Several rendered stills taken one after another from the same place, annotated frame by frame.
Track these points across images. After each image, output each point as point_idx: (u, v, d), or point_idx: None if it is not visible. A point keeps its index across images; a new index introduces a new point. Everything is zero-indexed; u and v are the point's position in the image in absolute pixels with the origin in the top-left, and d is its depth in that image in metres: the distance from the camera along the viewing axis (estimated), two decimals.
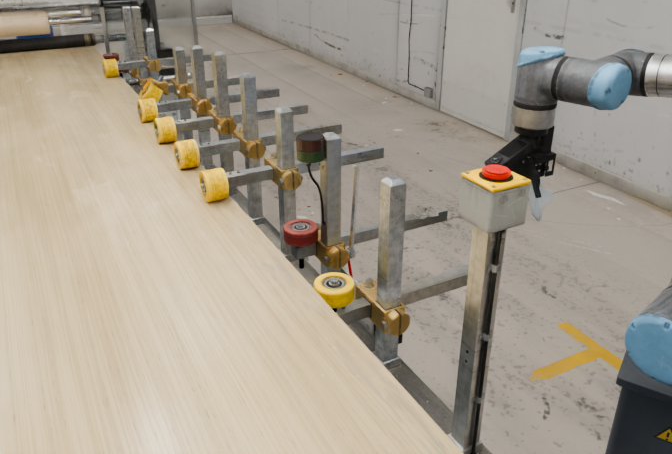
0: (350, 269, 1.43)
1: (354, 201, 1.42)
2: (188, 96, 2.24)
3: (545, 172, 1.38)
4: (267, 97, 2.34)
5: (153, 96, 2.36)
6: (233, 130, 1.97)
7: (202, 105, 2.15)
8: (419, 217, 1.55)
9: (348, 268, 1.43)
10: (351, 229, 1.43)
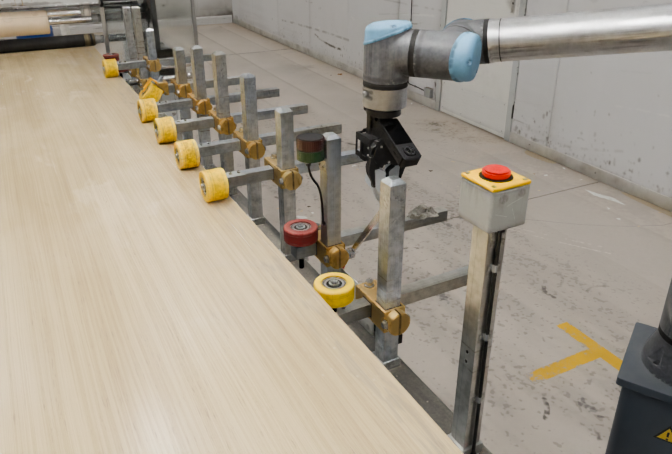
0: None
1: (375, 221, 1.35)
2: (188, 96, 2.24)
3: None
4: (267, 97, 2.34)
5: (153, 96, 2.36)
6: (233, 130, 1.97)
7: (202, 105, 2.15)
8: (419, 217, 1.55)
9: None
10: (360, 237, 1.40)
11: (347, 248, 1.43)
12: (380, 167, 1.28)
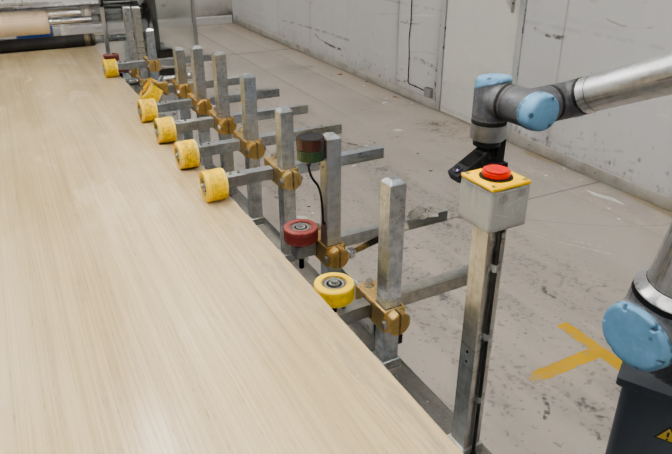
0: None
1: None
2: (188, 96, 2.24)
3: None
4: (267, 97, 2.34)
5: (153, 96, 2.36)
6: (233, 130, 1.97)
7: (202, 105, 2.15)
8: (419, 217, 1.55)
9: None
10: (363, 245, 1.39)
11: (348, 248, 1.43)
12: None
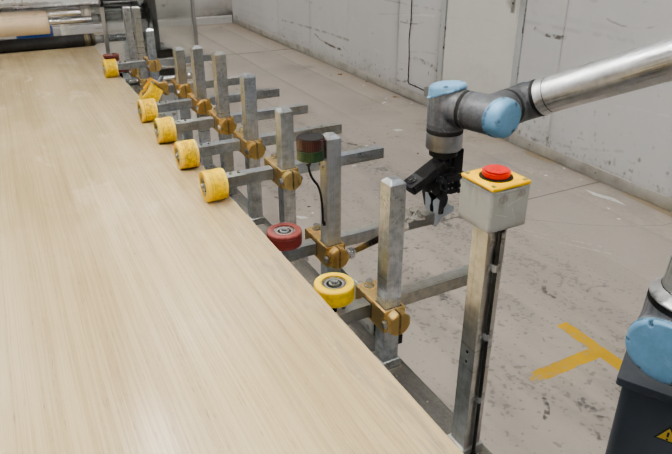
0: None
1: None
2: (188, 96, 2.24)
3: (457, 189, 1.57)
4: (267, 97, 2.34)
5: (153, 96, 2.36)
6: (233, 130, 1.97)
7: (202, 105, 2.15)
8: (405, 220, 1.53)
9: None
10: (363, 245, 1.39)
11: (348, 248, 1.43)
12: (428, 192, 1.59)
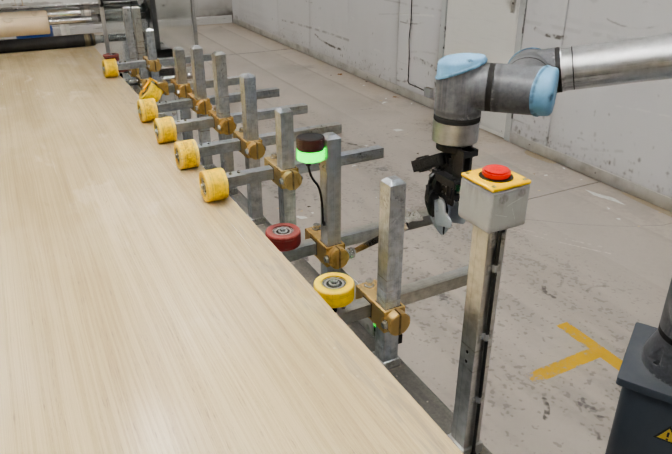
0: None
1: None
2: (188, 96, 2.24)
3: (446, 197, 1.23)
4: (267, 97, 2.34)
5: (153, 96, 2.36)
6: (233, 130, 1.97)
7: (202, 105, 2.15)
8: None
9: None
10: (363, 245, 1.39)
11: (348, 248, 1.43)
12: None
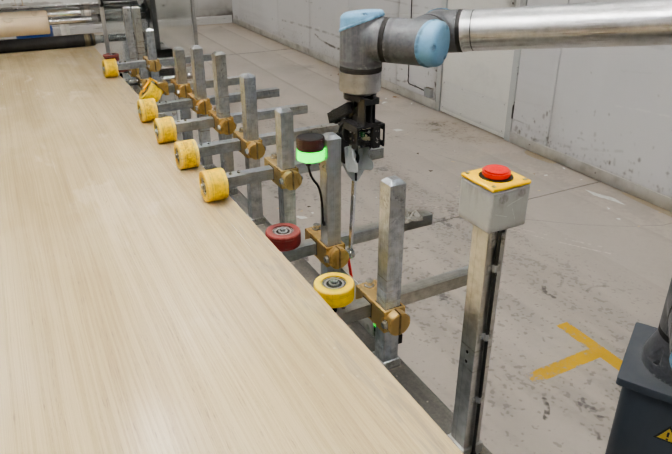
0: (350, 269, 1.43)
1: (352, 201, 1.43)
2: (188, 96, 2.24)
3: (352, 143, 1.33)
4: (267, 97, 2.34)
5: (153, 96, 2.36)
6: (233, 130, 1.97)
7: (202, 105, 2.15)
8: None
9: (348, 268, 1.43)
10: (350, 229, 1.43)
11: None
12: None
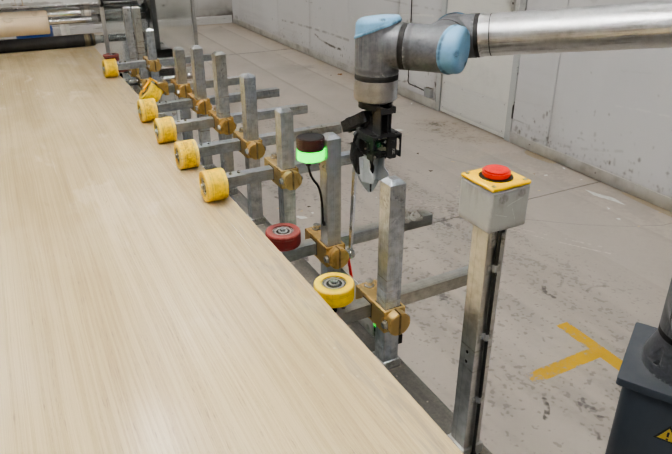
0: (350, 269, 1.43)
1: (352, 201, 1.43)
2: (188, 96, 2.24)
3: (367, 154, 1.28)
4: (267, 97, 2.34)
5: (153, 96, 2.36)
6: (233, 130, 1.97)
7: (202, 105, 2.15)
8: None
9: (348, 268, 1.43)
10: (350, 229, 1.43)
11: None
12: None
